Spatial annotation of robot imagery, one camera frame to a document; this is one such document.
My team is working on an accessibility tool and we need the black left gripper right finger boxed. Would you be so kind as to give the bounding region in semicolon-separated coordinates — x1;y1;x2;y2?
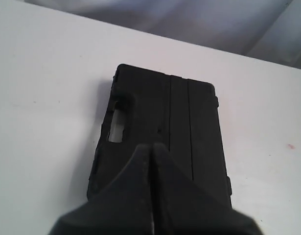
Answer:
152;143;262;235

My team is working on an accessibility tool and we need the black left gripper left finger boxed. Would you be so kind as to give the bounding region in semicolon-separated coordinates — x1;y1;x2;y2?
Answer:
49;144;153;235

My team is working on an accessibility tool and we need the black plastic tool case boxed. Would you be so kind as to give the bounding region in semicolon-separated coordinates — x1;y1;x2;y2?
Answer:
87;64;232;206

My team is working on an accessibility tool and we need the white backdrop curtain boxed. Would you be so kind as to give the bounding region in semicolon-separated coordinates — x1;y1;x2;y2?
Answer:
34;0;301;65

